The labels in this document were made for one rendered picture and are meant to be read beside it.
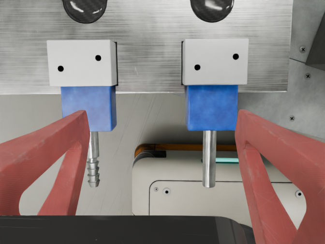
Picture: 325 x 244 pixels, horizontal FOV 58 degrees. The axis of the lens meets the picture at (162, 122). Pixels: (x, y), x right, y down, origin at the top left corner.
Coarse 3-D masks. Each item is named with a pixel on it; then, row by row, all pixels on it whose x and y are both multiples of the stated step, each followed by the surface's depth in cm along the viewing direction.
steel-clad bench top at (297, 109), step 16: (304, 0) 30; (320, 0) 30; (304, 16) 30; (320, 16) 30; (304, 32) 31; (304, 48) 31; (304, 64) 31; (288, 80) 31; (304, 80) 31; (320, 80) 31; (240, 96) 32; (256, 96) 32; (272, 96) 32; (288, 96) 32; (304, 96) 32; (320, 96) 32; (256, 112) 32; (272, 112) 32; (288, 112) 32; (304, 112) 32; (320, 112) 32; (288, 128) 32; (304, 128) 32; (320, 128) 32
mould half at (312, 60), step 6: (324, 18) 30; (324, 24) 29; (318, 30) 30; (324, 30) 29; (318, 36) 30; (324, 36) 29; (318, 42) 30; (324, 42) 28; (312, 48) 30; (318, 48) 29; (324, 48) 28; (312, 54) 30; (318, 54) 29; (324, 54) 28; (312, 60) 30; (318, 60) 29; (324, 60) 27; (312, 66) 31; (318, 66) 30; (324, 66) 29
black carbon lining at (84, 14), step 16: (64, 0) 25; (80, 0) 25; (96, 0) 25; (192, 0) 25; (208, 0) 25; (224, 0) 25; (80, 16) 25; (96, 16) 25; (208, 16) 25; (224, 16) 25
